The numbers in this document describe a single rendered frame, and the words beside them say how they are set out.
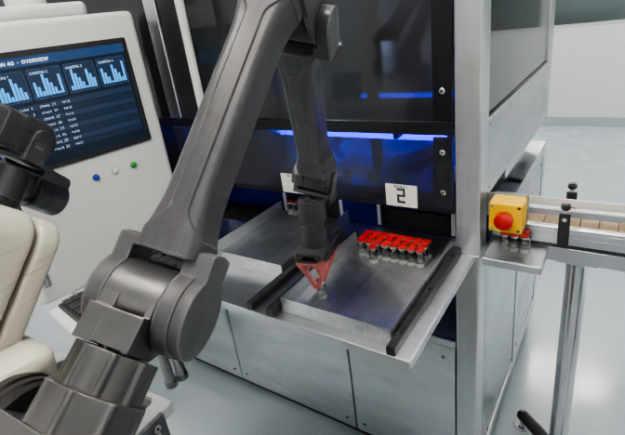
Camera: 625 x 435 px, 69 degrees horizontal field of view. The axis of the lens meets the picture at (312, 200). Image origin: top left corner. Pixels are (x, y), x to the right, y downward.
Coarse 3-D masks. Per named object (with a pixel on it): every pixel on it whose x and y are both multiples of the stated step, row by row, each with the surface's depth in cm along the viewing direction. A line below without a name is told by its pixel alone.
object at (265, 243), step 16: (272, 208) 147; (256, 224) 141; (272, 224) 142; (288, 224) 140; (336, 224) 131; (224, 240) 130; (240, 240) 134; (256, 240) 133; (272, 240) 132; (288, 240) 130; (224, 256) 122; (240, 256) 118; (256, 256) 124; (272, 256) 123; (288, 256) 122; (272, 272) 114
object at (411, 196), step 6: (390, 186) 116; (396, 186) 114; (402, 186) 114; (408, 186) 113; (414, 186) 112; (390, 192) 116; (396, 192) 115; (402, 192) 114; (408, 192) 113; (414, 192) 112; (390, 198) 117; (396, 198) 116; (402, 198) 115; (408, 198) 114; (414, 198) 113; (390, 204) 118; (396, 204) 117; (402, 204) 116; (408, 204) 115; (414, 204) 114
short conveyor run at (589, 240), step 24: (576, 192) 114; (528, 216) 115; (552, 216) 114; (576, 216) 106; (600, 216) 104; (624, 216) 101; (552, 240) 109; (576, 240) 106; (600, 240) 103; (624, 240) 100; (600, 264) 105; (624, 264) 102
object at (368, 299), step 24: (336, 264) 115; (360, 264) 113; (384, 264) 112; (432, 264) 109; (312, 288) 106; (336, 288) 104; (360, 288) 103; (384, 288) 102; (408, 288) 101; (288, 312) 98; (312, 312) 94; (336, 312) 91; (360, 312) 95; (384, 312) 94; (408, 312) 91; (384, 336) 85
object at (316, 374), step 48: (528, 144) 183; (528, 192) 164; (528, 288) 194; (240, 336) 181; (288, 336) 163; (432, 336) 127; (288, 384) 175; (336, 384) 159; (384, 384) 145; (432, 384) 134; (384, 432) 154; (432, 432) 142
